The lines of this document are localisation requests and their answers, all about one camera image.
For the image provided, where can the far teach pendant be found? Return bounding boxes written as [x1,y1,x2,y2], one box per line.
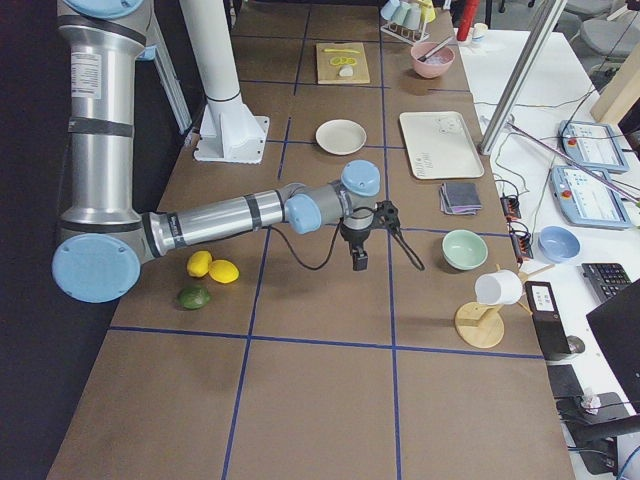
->
[558,120,630,174]

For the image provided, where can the wooden mug stand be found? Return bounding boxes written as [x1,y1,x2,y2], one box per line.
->
[454,265,554,349]

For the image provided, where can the blue bowl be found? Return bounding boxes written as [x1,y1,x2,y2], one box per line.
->
[538,226,581,263]

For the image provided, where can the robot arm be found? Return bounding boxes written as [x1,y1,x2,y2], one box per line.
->
[52,1,381,303]

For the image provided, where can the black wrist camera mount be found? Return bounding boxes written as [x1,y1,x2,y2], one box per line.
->
[373,200,400,234]

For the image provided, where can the green bowl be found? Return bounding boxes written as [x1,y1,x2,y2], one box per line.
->
[442,229,488,271]

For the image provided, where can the aluminium frame post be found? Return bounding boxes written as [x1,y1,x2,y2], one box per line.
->
[478,0,567,155]

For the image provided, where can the yellow plastic knife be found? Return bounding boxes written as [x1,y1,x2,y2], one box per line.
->
[323,48,361,54]

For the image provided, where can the cup rack with cups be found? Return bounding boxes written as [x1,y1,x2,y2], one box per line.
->
[380,0,436,45]

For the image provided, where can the pink bowl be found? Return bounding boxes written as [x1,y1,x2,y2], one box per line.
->
[410,42,456,79]

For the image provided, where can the wooden cutting board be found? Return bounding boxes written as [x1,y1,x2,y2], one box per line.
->
[316,42,370,85]

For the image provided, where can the white mug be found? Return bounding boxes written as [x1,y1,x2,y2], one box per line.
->
[474,270,524,305]

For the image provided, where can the teach pendant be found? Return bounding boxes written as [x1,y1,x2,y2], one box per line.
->
[558,120,630,174]
[551,166,633,230]

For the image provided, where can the yellow lemon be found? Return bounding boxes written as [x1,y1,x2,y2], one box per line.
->
[208,259,240,284]
[186,250,213,278]

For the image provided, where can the red bottle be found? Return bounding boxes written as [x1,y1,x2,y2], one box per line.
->
[456,0,480,42]

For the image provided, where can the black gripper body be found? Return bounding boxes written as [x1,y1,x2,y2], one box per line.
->
[340,223,371,253]

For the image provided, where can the green avocado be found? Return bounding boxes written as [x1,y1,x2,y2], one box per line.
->
[177,285,211,310]

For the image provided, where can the near teach pendant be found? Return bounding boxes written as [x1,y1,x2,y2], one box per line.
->
[551,166,633,230]

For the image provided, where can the black keyboard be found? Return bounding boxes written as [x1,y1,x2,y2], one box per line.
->
[581,262,631,303]

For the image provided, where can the metal reach stick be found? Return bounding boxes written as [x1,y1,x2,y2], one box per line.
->
[505,122,640,206]

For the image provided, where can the cream round plate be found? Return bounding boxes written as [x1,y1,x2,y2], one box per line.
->
[315,119,367,156]

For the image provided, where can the paper cup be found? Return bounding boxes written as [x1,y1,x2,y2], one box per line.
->
[471,23,489,46]

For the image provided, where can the black box device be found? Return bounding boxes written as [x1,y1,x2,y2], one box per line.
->
[524,281,571,361]

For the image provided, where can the white pillar with base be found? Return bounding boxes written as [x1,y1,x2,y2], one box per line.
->
[180,0,270,164]

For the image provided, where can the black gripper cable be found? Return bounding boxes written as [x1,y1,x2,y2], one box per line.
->
[269,219,426,272]

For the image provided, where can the cream rectangular tray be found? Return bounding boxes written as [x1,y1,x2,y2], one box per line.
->
[399,111,484,180]

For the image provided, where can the lemon slices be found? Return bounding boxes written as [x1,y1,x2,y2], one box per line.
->
[329,56,357,68]

